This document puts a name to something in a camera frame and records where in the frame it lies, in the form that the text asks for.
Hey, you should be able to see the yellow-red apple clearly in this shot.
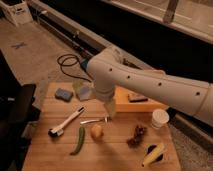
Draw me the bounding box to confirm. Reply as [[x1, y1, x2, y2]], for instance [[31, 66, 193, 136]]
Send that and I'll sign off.
[[91, 124, 104, 140]]

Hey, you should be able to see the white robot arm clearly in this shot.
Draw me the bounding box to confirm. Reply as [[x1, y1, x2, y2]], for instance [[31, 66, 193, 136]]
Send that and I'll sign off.
[[86, 46, 213, 126]]

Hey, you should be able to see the yellow plastic tray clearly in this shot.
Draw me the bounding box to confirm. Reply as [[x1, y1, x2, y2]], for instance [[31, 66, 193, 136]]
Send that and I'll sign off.
[[114, 87, 167, 112]]

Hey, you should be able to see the dark sponge in tray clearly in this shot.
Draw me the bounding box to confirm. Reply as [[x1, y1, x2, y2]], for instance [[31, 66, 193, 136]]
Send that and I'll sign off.
[[128, 93, 148, 102]]

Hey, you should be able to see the silver fork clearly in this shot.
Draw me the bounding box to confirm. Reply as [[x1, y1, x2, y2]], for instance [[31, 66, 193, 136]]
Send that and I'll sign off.
[[80, 117, 110, 125]]

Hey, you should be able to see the grey-green folded cloth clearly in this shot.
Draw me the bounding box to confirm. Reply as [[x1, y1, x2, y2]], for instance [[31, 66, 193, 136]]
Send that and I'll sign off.
[[72, 80, 95, 101]]

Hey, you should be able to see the green cucumber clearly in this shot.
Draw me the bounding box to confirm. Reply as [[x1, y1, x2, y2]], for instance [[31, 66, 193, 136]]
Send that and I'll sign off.
[[70, 126, 85, 155]]

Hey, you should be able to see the dark grape bunch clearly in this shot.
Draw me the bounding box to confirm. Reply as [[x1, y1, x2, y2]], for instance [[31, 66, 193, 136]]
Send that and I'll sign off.
[[127, 125, 147, 148]]

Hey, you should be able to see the blue device on floor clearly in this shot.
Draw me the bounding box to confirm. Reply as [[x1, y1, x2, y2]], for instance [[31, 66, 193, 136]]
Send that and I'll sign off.
[[80, 59, 89, 71]]

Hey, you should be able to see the blue sponge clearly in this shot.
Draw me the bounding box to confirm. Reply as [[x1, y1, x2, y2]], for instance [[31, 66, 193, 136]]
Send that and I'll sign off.
[[55, 88, 73, 102]]

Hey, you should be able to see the white cup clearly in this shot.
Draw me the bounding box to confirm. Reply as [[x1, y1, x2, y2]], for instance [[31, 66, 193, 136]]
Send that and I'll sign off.
[[151, 109, 169, 129]]

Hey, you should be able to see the small black bowl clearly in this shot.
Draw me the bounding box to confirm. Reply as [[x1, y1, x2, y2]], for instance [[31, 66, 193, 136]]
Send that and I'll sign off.
[[144, 144, 167, 164]]

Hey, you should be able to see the yellow corn cob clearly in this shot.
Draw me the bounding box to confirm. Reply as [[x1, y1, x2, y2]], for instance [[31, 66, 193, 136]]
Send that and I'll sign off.
[[141, 142, 167, 168]]

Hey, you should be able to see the black chair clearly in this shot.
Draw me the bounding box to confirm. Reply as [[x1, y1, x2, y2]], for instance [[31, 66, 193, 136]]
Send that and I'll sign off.
[[0, 50, 40, 171]]

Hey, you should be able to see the white box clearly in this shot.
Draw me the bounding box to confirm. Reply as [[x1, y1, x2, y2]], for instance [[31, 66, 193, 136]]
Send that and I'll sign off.
[[0, 0, 33, 27]]

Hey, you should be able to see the white-handled black brush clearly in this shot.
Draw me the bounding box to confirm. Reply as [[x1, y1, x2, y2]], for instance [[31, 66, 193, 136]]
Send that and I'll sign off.
[[48, 107, 85, 137]]

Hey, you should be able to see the black cable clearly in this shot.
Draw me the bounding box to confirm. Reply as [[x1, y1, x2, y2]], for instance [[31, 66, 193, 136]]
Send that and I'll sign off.
[[56, 53, 93, 83]]

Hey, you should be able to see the metal floor rail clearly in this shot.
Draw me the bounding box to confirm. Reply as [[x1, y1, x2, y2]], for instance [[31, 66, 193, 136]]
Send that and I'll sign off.
[[27, 0, 112, 59]]

